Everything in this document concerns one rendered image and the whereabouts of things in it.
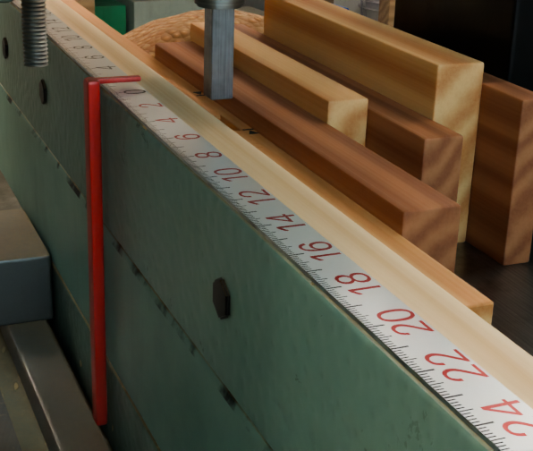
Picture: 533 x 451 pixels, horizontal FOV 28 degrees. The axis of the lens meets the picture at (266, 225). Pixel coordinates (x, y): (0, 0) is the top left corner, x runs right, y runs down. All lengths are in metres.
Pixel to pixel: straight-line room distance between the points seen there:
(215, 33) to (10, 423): 0.20
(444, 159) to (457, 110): 0.03
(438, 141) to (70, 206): 0.18
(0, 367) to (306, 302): 0.31
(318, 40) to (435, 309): 0.25
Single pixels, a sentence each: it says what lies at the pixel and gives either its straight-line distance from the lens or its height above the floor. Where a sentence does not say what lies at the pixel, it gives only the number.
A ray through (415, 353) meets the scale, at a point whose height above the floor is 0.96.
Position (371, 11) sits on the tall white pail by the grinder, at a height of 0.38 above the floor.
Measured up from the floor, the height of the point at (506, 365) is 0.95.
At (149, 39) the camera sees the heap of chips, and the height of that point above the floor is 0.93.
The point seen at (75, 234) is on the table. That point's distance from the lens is 0.48.
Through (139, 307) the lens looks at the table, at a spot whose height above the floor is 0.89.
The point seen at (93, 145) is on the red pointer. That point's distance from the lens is 0.41.
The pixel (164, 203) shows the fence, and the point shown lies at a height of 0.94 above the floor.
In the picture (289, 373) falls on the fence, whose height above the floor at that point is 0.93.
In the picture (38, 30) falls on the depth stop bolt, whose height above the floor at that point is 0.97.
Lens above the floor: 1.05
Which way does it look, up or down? 21 degrees down
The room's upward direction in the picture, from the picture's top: 2 degrees clockwise
